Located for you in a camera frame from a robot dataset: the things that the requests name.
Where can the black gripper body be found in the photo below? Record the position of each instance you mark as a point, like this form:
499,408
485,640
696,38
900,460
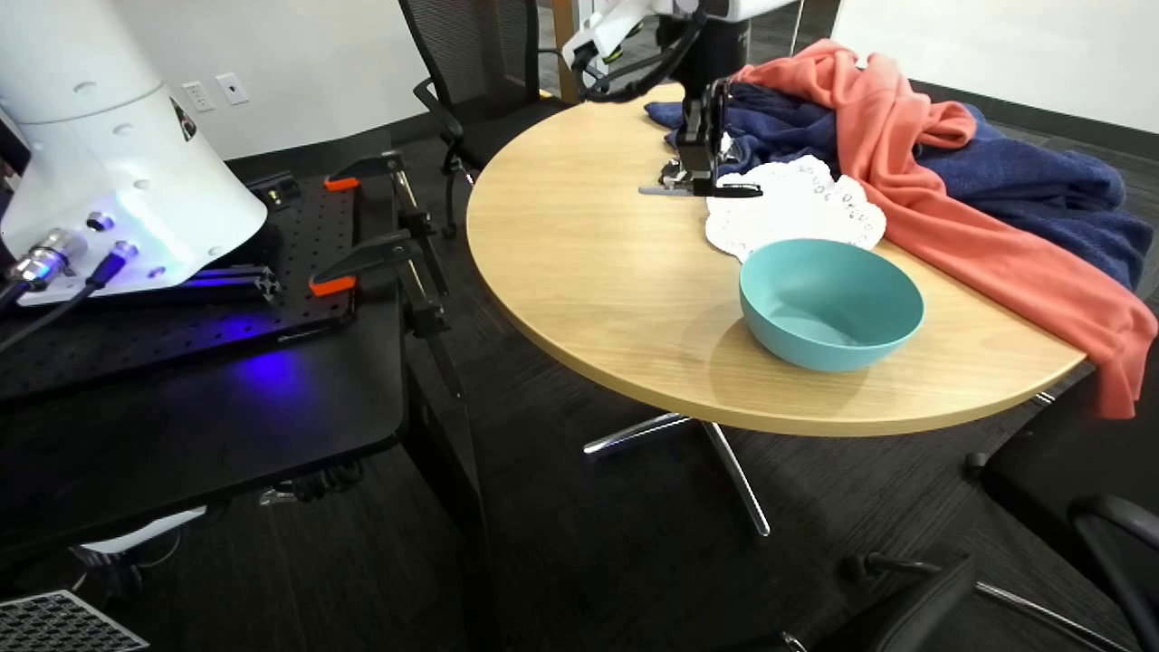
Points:
712,57

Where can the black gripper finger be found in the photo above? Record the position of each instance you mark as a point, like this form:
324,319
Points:
693,145
717,138

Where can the black and grey marker pen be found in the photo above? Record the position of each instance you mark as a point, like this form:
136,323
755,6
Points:
741,189

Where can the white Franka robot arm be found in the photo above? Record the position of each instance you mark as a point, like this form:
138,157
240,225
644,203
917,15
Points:
109,157

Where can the teal bowl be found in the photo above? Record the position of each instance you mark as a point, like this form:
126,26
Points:
833,312

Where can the white scalloped plate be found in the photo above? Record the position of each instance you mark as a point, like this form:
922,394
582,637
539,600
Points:
798,210

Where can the orange cloth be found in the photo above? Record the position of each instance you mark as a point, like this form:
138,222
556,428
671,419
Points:
964,241

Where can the navy blue cloth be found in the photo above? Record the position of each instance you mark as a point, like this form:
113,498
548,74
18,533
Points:
1035,192

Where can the chrome table base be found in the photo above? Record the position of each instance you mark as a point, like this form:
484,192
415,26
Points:
735,477

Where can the black mesh office chair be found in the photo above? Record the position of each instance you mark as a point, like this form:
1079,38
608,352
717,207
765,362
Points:
917,604
1124,513

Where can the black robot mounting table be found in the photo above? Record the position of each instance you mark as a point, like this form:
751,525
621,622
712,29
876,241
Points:
181,420

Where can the white power strip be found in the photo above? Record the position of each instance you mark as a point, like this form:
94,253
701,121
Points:
146,532

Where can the grey perforated panel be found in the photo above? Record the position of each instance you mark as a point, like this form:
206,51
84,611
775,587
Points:
60,623

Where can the white wall outlet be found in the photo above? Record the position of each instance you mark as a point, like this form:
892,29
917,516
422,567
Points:
234,88
192,96

